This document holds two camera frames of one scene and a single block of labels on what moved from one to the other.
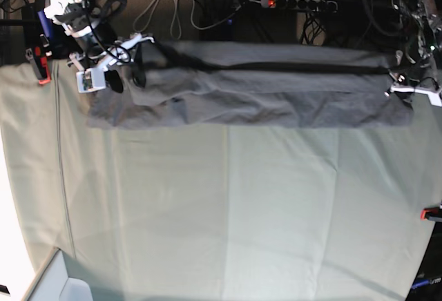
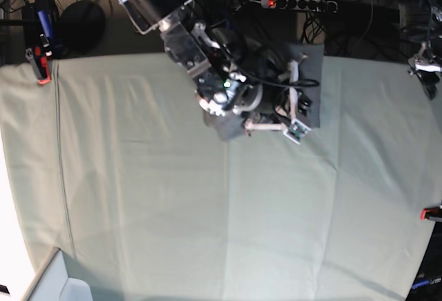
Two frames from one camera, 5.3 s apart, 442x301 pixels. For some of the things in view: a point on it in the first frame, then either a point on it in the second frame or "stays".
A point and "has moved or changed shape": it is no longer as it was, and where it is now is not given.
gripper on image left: x=119 y=53 -> x=299 y=104
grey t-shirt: x=221 y=85 has moved or changed shape
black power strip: x=299 y=3 stays
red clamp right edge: x=428 y=212 stays
